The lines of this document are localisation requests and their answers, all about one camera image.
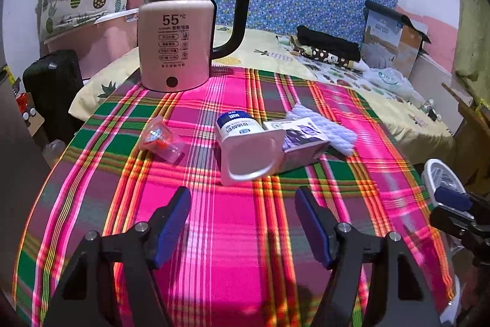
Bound brown polka dot cloth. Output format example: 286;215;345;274
290;36;362;69

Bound purple white carton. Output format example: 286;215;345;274
262;117;330;174

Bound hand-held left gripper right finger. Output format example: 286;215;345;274
295;186;439;327

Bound white yogurt cup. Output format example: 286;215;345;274
214;109;286;187

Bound pink storage box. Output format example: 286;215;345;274
43;9;140;80

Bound green curtain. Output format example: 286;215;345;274
454;0;490;109

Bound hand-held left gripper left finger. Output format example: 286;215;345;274
42;186;192;327

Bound wooden folding table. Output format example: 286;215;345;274
440;82;490;174

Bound white cabinet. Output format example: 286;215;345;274
411;51;460;84

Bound pink electric kettle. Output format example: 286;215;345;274
134;0;251;93

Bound white plastic bin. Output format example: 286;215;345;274
423;158;469;213

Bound pink plaid tablecloth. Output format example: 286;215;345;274
13;64;458;327

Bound open cardboard box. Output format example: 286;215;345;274
360;0;431;78

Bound yellow fruit print bed sheet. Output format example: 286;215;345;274
69;26;456;159

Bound black suitcase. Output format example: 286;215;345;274
22;50;85;146

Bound black folded clothes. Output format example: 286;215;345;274
296;25;361;62

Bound white plastic bag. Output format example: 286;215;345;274
363;67;416;98

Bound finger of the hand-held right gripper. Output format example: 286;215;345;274
434;186;490;216
429;205;484;240

